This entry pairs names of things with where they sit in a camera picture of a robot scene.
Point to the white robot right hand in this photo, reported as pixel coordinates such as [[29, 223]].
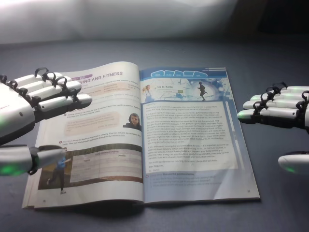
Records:
[[280, 108]]

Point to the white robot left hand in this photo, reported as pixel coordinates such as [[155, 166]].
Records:
[[17, 106]]

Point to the textbook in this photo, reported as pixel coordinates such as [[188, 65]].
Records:
[[169, 135]]

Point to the black curtain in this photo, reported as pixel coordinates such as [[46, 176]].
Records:
[[277, 14]]

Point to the white backdrop cloth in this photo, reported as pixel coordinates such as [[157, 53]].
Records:
[[108, 19]]

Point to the grey tablecloth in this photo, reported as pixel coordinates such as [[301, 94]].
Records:
[[154, 220]]

